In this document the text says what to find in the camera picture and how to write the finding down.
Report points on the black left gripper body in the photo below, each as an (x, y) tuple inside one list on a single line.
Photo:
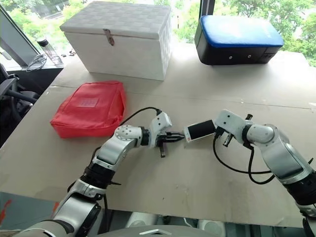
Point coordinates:
[(163, 140)]

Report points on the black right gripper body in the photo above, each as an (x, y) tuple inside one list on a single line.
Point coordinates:
[(225, 139)]

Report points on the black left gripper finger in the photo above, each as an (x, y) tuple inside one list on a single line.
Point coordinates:
[(176, 135), (175, 139)]

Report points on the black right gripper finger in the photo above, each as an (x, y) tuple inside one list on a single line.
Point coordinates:
[(215, 130)]

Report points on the white smartphone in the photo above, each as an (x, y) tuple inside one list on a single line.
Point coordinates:
[(201, 129)]

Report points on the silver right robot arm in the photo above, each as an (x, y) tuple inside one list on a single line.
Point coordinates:
[(279, 155)]

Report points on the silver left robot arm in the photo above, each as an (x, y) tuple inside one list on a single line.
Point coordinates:
[(116, 150)]

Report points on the blue and black case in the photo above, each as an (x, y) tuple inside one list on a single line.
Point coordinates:
[(229, 50)]

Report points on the red fabric pouch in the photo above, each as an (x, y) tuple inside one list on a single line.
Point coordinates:
[(89, 111)]

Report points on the white woven storage box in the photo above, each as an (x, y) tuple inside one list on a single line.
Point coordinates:
[(118, 56)]

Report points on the clear water bottle black cap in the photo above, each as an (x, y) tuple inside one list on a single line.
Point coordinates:
[(50, 53)]

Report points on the black office chair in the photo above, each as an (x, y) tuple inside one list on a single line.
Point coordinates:
[(14, 98)]

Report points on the grey slanted window beam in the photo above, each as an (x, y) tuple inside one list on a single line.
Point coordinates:
[(17, 37)]

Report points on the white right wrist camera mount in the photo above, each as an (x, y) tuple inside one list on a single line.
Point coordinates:
[(229, 121)]

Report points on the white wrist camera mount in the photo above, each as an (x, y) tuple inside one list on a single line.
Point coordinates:
[(229, 121), (159, 123)]

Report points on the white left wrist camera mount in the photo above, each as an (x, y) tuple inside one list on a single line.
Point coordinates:
[(159, 123)]

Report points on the black window frame post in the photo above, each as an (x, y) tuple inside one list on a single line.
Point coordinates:
[(207, 7)]

